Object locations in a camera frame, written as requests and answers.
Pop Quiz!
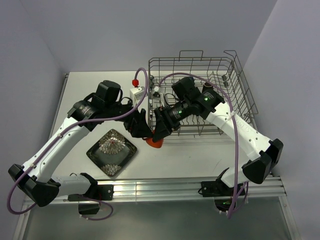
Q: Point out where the purple cable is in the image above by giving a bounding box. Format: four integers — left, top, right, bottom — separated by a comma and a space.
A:
158, 72, 250, 220
6, 66, 148, 221

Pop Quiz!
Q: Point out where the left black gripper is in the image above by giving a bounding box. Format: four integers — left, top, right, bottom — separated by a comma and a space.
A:
104, 96, 153, 138

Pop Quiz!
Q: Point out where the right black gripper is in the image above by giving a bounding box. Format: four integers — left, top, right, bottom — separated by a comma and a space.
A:
152, 99, 192, 143

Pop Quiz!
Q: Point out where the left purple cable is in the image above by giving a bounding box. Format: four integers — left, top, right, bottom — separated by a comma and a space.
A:
6, 66, 148, 221

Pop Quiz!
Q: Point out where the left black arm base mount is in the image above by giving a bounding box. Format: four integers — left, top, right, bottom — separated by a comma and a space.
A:
67, 184, 114, 219

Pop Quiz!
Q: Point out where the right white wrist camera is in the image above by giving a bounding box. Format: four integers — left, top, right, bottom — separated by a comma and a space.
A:
152, 86, 166, 108

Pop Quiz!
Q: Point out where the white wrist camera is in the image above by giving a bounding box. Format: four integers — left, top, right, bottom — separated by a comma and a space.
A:
129, 79, 145, 106
152, 86, 166, 108

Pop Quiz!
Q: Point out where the small orange cup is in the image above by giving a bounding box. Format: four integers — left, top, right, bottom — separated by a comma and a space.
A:
145, 137, 164, 149

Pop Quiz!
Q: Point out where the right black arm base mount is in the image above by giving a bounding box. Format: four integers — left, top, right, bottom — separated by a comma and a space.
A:
197, 176, 249, 215

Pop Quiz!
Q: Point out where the black floral square plate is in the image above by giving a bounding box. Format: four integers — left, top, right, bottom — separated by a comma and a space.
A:
86, 129, 138, 178

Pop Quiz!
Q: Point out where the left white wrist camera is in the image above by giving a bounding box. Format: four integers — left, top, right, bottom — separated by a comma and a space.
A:
129, 79, 145, 106

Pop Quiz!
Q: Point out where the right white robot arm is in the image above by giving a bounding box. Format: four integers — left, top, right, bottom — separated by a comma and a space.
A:
152, 76, 284, 195

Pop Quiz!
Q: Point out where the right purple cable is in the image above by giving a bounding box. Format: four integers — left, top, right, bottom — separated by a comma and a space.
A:
158, 72, 250, 220

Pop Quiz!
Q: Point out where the aluminium table edge rail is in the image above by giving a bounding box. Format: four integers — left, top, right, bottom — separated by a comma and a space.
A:
98, 176, 287, 203

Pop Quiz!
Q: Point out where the grey wire dish rack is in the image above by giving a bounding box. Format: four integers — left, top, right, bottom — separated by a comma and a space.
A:
147, 50, 259, 129

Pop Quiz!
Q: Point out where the black ceramic mug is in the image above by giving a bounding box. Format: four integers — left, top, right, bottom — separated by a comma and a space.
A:
201, 82, 214, 93

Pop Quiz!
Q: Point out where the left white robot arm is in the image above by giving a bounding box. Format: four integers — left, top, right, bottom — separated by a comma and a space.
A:
8, 80, 152, 207

